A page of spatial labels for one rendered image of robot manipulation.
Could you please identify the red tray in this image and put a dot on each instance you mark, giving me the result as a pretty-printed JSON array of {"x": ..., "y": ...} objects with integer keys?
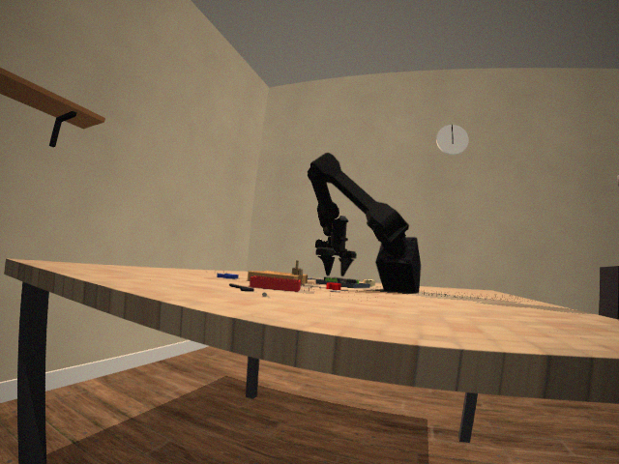
[{"x": 275, "y": 283}]

